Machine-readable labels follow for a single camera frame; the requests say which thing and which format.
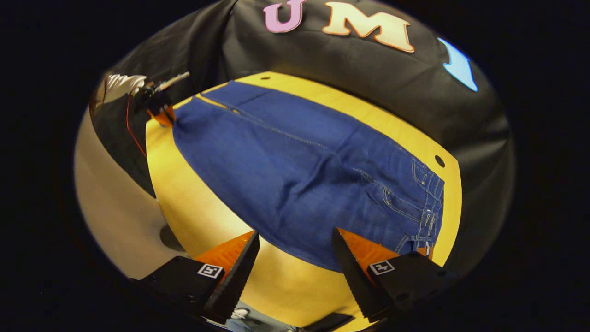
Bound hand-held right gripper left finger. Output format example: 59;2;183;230
130;230;260;325

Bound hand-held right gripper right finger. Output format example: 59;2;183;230
332;227;458;323

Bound blue denim jeans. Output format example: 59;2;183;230
172;80;446;273

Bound black backdrop cloth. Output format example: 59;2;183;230
90;0;516;277

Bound red cable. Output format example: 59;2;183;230
125;95;148;158

